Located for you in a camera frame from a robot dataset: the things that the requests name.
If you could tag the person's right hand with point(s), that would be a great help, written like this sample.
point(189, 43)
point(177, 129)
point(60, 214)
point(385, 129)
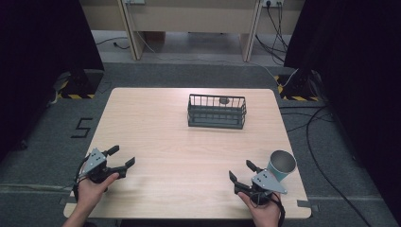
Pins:
point(263, 213)

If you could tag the black curtain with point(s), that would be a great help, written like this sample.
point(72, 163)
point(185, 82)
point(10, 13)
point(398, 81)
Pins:
point(353, 78)
point(38, 63)

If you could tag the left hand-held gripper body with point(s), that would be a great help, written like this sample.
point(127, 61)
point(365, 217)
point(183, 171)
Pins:
point(93, 161)

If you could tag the teal paper cup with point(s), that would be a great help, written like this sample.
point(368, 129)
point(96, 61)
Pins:
point(281, 167)

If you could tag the black stand base hazard tape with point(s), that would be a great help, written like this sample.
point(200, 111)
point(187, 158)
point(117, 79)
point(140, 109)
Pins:
point(78, 85)
point(296, 89)

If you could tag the beige wooden desk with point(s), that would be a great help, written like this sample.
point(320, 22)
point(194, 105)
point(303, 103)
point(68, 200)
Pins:
point(195, 19)

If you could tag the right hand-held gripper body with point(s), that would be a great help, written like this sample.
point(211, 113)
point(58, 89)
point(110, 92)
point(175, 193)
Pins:
point(266, 183)

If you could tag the person's left hand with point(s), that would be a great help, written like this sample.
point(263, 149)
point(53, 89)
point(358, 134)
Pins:
point(91, 190)

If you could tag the white wall socket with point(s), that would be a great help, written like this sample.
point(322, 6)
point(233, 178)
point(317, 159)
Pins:
point(273, 3)

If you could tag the small grey round object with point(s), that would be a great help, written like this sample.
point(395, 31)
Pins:
point(224, 100)

